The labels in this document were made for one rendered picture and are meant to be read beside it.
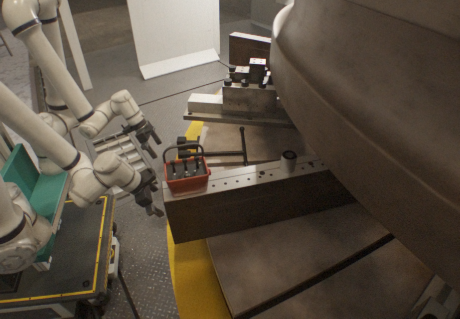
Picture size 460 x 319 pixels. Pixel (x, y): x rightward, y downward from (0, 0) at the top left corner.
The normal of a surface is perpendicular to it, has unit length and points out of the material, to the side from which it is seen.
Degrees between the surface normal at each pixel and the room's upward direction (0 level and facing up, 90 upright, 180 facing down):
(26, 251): 95
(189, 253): 0
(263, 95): 90
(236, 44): 90
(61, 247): 0
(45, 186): 0
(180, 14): 90
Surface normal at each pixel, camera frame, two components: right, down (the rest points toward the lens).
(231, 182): 0.00, -0.77
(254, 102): -0.14, 0.63
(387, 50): -0.95, 0.20
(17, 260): 0.59, 0.58
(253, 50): -0.51, 0.55
